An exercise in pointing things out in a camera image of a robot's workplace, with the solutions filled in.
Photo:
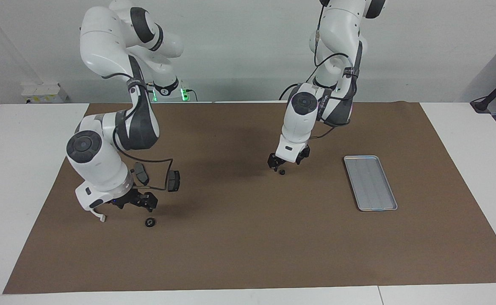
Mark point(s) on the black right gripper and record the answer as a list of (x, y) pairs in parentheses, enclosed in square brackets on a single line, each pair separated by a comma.
[(126, 198)]

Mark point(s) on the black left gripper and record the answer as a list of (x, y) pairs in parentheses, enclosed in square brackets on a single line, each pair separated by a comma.
[(289, 162)]

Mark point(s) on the large black bearing gear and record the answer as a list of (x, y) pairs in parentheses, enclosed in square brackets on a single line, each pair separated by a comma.
[(150, 222)]

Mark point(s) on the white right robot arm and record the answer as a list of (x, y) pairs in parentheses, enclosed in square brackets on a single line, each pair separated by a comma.
[(103, 55)]

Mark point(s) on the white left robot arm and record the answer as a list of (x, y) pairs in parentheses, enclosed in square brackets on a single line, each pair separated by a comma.
[(341, 38)]

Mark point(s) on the silver metal tray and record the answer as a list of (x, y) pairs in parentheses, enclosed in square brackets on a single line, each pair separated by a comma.
[(370, 183)]

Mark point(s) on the curved dark brake pad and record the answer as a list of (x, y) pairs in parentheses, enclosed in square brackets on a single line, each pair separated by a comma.
[(142, 171)]

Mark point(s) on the rectangular dark brake pad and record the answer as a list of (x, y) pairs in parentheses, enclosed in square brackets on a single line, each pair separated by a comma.
[(174, 181)]

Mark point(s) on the brown table mat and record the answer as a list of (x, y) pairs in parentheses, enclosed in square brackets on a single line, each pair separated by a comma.
[(248, 245)]

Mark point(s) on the white box with yellow labels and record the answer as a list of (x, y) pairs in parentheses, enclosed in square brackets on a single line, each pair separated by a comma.
[(44, 93)]

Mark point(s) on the black angled monitor stand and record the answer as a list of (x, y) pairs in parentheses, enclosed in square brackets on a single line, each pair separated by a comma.
[(491, 95)]

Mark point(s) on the white curved plastic bracket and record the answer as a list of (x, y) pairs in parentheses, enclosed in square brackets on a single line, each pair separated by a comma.
[(101, 217)]

